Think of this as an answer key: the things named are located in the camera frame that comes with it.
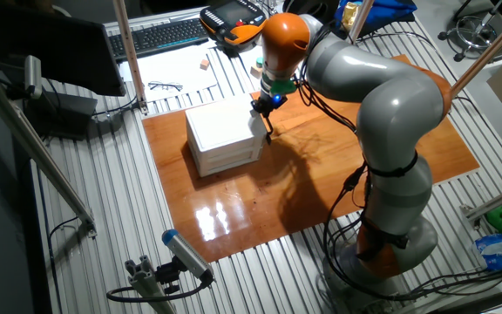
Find dark monitor base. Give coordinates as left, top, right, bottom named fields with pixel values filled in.
left=24, top=89, right=124, bottom=141

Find glossy brown wooden board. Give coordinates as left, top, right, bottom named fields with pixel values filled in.
left=141, top=54, right=481, bottom=263

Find white paper sheet under cubes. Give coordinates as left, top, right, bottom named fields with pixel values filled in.
left=233, top=37, right=269, bottom=95

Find silver camera with blue cap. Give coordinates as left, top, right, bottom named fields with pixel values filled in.
left=161, top=229, right=215, bottom=283

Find white two-drawer cabinet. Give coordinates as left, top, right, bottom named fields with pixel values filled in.
left=184, top=96, right=268, bottom=178

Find blue cloth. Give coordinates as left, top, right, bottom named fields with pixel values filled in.
left=333, top=0, right=417, bottom=32

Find white paper sheet with eyeglasses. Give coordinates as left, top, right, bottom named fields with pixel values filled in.
left=118, top=43, right=220, bottom=104

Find aluminium camera mount profile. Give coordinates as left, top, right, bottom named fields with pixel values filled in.
left=124, top=255, right=178, bottom=314

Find office chair base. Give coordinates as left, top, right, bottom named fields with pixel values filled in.
left=437, top=0, right=502, bottom=63

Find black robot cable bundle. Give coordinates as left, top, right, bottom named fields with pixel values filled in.
left=294, top=24, right=502, bottom=302

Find black computer monitor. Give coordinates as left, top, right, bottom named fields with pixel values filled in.
left=0, top=3, right=126, bottom=98

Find black computer keyboard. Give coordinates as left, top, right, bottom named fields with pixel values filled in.
left=107, top=17, right=211, bottom=62

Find black rimmed eyeglasses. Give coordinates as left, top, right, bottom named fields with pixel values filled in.
left=147, top=80, right=185, bottom=92

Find black camera cable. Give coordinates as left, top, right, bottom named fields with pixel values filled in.
left=105, top=274, right=214, bottom=304

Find orange black teach pendant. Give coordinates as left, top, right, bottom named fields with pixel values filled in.
left=199, top=0, right=268, bottom=50

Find aluminium frame post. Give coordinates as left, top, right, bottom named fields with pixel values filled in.
left=112, top=0, right=150, bottom=115
left=349, top=0, right=375, bottom=43
left=0, top=56, right=98, bottom=239
left=450, top=2, right=502, bottom=99
left=459, top=177, right=502, bottom=223

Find white drawer with black handle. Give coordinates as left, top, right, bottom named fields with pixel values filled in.
left=198, top=108, right=274, bottom=159

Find gold foil object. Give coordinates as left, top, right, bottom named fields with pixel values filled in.
left=342, top=2, right=363, bottom=27

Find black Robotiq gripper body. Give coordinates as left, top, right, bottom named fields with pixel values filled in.
left=250, top=91, right=288, bottom=118

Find black round reel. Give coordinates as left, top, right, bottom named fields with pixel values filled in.
left=283, top=0, right=342, bottom=15

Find silver webcam on pole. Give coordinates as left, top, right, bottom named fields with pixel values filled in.
left=23, top=55, right=44, bottom=100

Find blue plastic tissue packet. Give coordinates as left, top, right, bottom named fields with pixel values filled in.
left=472, top=233, right=502, bottom=271

